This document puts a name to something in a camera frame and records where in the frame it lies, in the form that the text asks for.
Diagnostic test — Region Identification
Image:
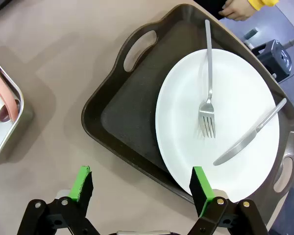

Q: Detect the person right hand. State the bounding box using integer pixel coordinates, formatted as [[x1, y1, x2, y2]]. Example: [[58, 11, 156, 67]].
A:
[[218, 0, 257, 22]]

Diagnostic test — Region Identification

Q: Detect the rectangular steel container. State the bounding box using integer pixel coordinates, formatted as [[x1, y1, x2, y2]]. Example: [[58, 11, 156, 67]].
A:
[[0, 62, 34, 168]]

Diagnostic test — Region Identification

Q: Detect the silver table knife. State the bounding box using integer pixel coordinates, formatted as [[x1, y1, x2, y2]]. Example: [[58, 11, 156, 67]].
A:
[[213, 98, 287, 166]]

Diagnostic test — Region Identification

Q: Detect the dark brown serving tray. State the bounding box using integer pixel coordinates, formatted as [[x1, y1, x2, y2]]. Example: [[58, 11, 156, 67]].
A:
[[81, 3, 294, 230]]

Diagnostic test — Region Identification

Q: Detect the person right forearm yellow sleeve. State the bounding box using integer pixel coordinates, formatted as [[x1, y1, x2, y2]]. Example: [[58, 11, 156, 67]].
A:
[[246, 0, 269, 11]]

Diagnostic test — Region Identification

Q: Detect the silver fork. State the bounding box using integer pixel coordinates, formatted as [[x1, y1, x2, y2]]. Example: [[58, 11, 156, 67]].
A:
[[198, 19, 216, 139]]

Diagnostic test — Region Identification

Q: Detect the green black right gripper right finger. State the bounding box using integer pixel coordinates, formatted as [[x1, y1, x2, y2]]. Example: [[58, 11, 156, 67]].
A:
[[186, 166, 270, 235]]

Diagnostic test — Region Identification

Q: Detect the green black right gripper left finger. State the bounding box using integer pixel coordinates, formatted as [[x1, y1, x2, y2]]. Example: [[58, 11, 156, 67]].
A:
[[17, 165, 100, 235]]

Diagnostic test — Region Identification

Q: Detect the white round plate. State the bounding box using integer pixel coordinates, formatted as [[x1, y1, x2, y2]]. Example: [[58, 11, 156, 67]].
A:
[[155, 48, 280, 198]]

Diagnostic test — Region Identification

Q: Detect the dark grey plastic stool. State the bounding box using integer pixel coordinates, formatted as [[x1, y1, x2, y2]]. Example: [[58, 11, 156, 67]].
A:
[[251, 39, 292, 83]]

